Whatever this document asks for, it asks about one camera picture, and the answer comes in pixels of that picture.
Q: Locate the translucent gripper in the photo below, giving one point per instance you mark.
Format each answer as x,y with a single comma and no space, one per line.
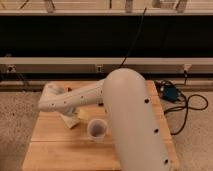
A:
83,115

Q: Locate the white sponge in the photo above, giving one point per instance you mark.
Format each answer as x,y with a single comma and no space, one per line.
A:
70,121

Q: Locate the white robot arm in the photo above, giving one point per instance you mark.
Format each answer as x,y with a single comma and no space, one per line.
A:
135,130

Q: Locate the wooden bamboo board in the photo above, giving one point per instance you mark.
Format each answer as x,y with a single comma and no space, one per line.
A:
55,147

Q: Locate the blue power adapter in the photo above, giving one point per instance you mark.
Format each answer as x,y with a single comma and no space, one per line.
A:
170,93

